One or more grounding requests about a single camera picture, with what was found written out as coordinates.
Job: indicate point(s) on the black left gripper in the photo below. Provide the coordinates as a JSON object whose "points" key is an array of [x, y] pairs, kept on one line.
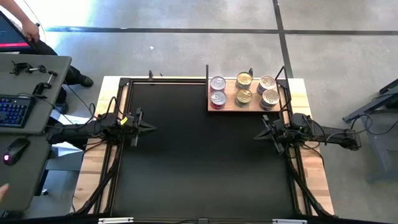
{"points": [[132, 126]]}

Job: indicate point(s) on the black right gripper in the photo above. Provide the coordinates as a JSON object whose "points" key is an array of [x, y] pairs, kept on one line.
{"points": [[280, 132]]}

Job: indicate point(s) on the Wild Planet salmon can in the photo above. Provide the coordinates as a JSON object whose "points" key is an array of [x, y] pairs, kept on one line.
{"points": [[243, 96], [244, 78], [242, 106]]}

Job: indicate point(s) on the red label seafood can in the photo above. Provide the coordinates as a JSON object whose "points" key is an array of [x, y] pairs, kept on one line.
{"points": [[218, 83], [217, 108], [218, 98]]}

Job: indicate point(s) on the person's forearm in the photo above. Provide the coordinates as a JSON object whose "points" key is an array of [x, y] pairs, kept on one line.
{"points": [[14, 11]]}

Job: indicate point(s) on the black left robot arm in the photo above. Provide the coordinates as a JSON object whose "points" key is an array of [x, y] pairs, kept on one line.
{"points": [[81, 130]]}

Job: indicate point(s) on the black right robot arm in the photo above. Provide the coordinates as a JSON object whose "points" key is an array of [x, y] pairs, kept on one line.
{"points": [[329, 137]]}

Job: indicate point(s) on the wooden shelf board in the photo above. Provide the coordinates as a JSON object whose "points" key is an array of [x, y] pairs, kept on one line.
{"points": [[231, 107]]}

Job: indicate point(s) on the yellow tag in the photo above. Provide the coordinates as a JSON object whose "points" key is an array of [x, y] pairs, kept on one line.
{"points": [[124, 120]]}

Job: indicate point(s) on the white paper sheet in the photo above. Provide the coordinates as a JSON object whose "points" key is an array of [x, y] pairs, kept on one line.
{"points": [[71, 119]]}

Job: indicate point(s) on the person's shoe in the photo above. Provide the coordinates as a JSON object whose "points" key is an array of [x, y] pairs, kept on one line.
{"points": [[62, 108], [86, 81]]}

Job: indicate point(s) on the grey desk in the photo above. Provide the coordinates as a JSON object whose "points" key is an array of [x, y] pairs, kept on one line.
{"points": [[56, 102]]}

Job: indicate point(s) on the black desk clamp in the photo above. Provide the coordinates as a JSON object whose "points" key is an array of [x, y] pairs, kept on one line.
{"points": [[45, 84], [19, 67]]}

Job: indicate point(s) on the grey metal stand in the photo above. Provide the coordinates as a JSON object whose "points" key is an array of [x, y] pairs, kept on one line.
{"points": [[385, 146]]}

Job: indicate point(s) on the person's leg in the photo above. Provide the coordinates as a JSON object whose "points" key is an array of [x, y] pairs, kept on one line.
{"points": [[53, 51]]}

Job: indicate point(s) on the black computer mouse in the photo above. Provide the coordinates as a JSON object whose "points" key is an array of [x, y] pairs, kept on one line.
{"points": [[17, 149]]}

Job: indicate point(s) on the black keyboard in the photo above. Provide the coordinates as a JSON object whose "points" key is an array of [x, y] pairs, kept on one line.
{"points": [[15, 110]]}

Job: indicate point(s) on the black desk monitor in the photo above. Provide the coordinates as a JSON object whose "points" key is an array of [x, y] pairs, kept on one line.
{"points": [[11, 37]]}

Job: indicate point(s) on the black metal table frame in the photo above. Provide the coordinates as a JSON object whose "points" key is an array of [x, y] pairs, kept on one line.
{"points": [[168, 80]]}

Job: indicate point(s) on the black shelf frame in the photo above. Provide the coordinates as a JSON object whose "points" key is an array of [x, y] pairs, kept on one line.
{"points": [[207, 74]]}

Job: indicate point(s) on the silver metal bracket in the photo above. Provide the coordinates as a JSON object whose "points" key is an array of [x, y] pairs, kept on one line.
{"points": [[115, 220], [289, 221]]}

